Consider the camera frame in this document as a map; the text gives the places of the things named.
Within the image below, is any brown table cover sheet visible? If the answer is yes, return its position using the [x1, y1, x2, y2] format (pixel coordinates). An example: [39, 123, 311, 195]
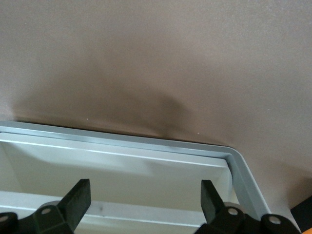
[0, 0, 312, 214]

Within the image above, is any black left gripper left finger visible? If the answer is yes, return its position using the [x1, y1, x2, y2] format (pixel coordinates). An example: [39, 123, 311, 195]
[19, 179, 92, 234]

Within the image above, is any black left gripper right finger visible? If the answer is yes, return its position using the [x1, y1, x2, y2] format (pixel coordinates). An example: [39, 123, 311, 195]
[195, 179, 263, 234]

